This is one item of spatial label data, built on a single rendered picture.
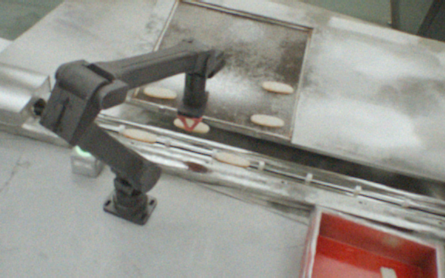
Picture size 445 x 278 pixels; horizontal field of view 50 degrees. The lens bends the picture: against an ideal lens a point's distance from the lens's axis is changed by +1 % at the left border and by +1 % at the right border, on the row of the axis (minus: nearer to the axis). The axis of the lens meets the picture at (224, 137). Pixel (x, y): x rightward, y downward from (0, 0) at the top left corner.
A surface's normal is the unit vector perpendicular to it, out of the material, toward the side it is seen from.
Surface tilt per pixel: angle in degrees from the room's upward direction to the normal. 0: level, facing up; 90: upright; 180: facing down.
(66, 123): 54
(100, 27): 0
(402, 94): 10
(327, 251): 0
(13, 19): 0
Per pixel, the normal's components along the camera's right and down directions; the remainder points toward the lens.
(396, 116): 0.10, -0.56
